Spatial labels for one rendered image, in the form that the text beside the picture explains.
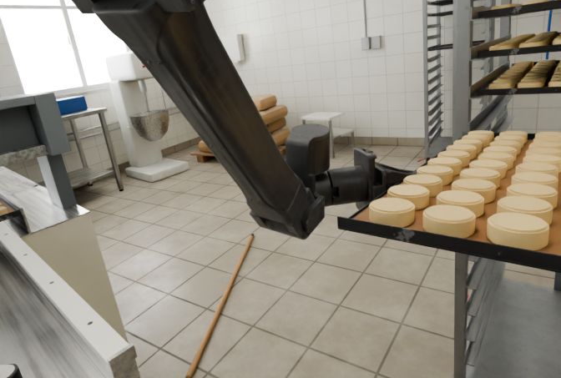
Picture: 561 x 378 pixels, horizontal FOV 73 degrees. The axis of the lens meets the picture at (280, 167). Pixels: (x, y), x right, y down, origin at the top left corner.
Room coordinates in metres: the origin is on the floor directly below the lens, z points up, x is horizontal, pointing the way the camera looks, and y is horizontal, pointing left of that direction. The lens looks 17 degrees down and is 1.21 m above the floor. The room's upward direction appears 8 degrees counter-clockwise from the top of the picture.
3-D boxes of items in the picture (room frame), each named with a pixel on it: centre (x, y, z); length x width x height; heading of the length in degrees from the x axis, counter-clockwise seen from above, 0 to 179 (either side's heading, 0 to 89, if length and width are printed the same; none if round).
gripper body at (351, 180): (0.56, -0.10, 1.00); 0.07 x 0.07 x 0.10; 6
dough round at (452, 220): (0.36, -0.17, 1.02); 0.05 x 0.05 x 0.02
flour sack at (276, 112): (4.50, 0.16, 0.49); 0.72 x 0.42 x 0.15; 149
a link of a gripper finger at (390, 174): (0.56, -0.17, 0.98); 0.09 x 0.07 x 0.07; 96
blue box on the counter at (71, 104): (3.86, 2.08, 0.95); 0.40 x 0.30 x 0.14; 147
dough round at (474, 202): (0.40, -0.20, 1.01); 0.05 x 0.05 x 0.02
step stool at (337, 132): (4.30, -0.60, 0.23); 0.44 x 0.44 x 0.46; 46
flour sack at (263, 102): (4.66, 0.33, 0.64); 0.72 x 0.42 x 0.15; 60
